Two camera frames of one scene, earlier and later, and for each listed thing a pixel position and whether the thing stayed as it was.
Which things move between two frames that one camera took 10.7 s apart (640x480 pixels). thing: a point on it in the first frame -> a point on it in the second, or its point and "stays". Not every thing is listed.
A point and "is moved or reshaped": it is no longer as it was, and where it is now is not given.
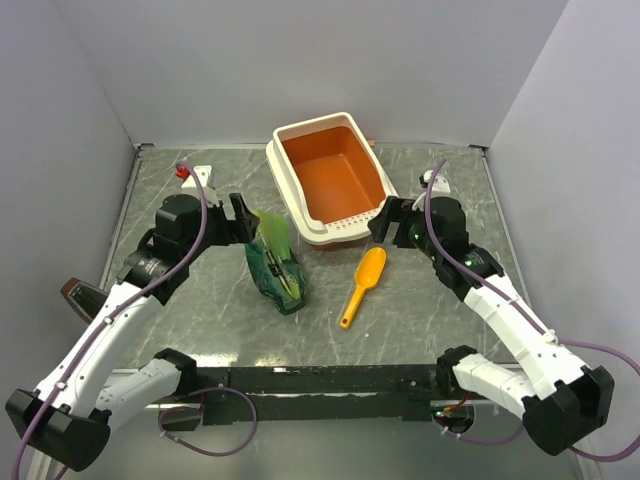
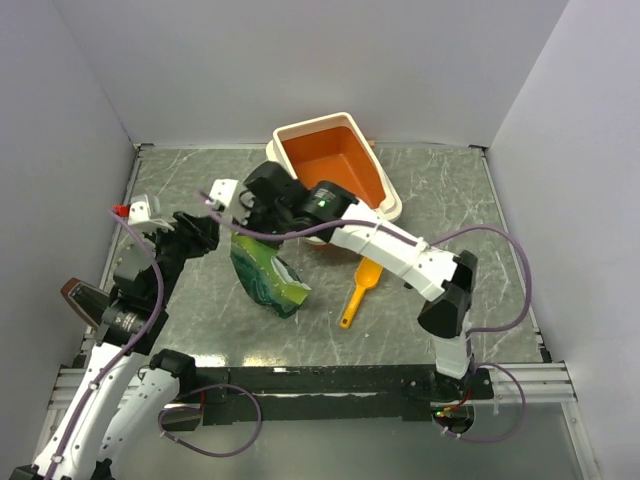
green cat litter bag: x=277 y=272 is moved or reshaped
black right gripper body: x=409 y=223 -> x=260 y=219
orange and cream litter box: x=327 y=177 stays
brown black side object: x=83 y=298 stays
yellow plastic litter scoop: x=369 y=272 stays
